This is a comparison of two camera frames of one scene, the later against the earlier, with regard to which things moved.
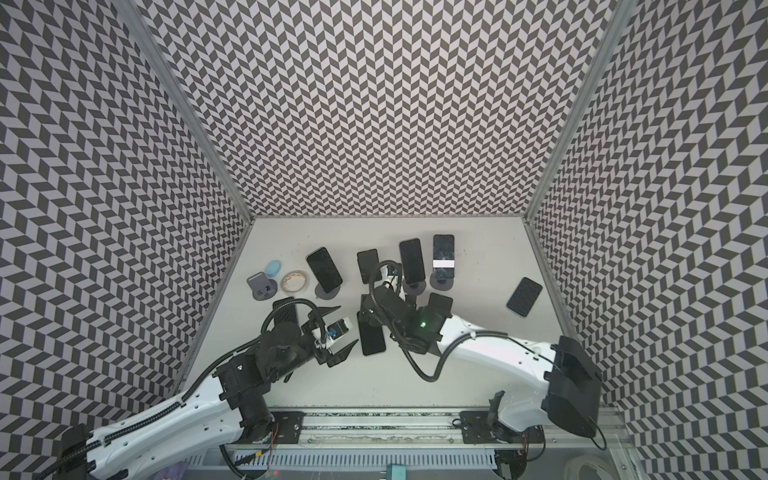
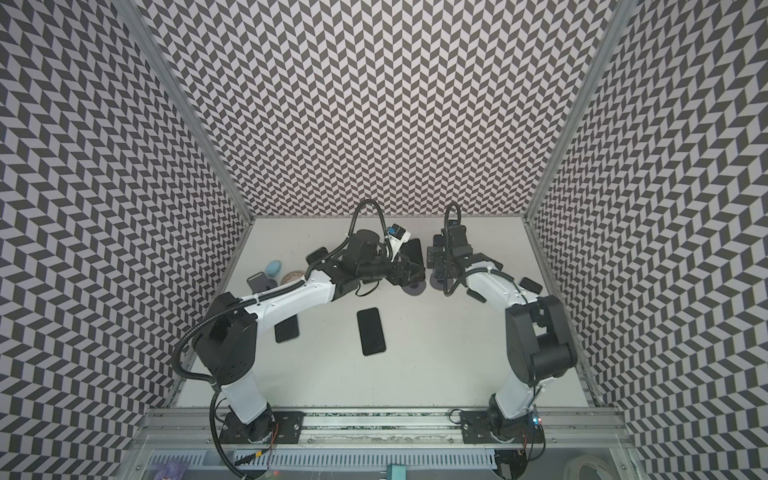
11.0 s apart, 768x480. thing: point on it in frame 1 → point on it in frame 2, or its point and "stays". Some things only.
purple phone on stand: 413,262 stays
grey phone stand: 262,288 stays
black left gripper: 338,358 → 398,279
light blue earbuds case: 273,268 stays
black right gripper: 378,290 → 438,263
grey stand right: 441,284 stays
